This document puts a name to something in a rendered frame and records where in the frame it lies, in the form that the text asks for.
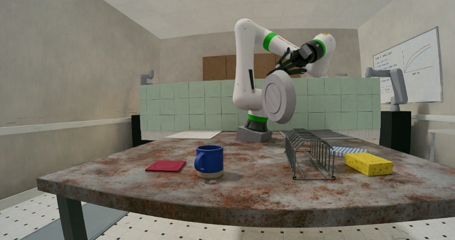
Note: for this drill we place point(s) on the red square coaster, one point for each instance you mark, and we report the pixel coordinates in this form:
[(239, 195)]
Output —
[(166, 166)]

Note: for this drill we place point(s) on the yellow sponge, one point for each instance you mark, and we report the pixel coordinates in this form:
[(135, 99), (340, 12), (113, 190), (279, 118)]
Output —
[(368, 164)]

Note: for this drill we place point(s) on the white ribbed draining mat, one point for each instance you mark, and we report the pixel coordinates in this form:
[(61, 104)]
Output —
[(204, 134)]

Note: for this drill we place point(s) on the blue ceramic mug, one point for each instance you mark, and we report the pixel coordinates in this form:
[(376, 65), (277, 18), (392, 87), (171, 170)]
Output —
[(209, 161)]

